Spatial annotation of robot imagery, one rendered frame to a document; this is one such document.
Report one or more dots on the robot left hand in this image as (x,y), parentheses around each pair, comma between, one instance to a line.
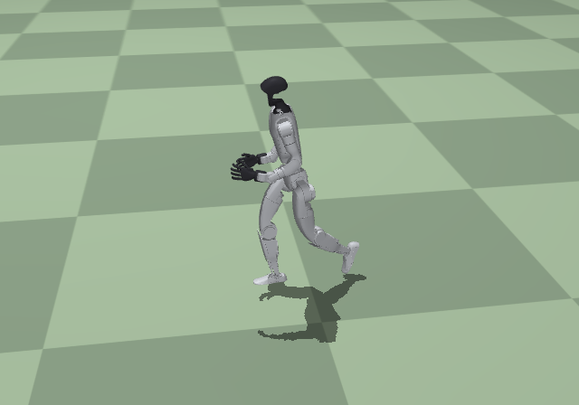
(247,173)

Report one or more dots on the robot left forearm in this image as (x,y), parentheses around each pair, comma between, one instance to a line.
(282,171)

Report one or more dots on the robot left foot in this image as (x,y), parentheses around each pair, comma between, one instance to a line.
(348,260)

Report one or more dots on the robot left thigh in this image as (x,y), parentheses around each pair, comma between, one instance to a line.
(303,213)

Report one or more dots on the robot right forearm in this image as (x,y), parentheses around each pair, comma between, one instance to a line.
(271,157)

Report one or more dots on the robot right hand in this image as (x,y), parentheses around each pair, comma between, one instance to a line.
(250,160)

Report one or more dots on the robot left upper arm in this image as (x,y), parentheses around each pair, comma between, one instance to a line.
(286,132)

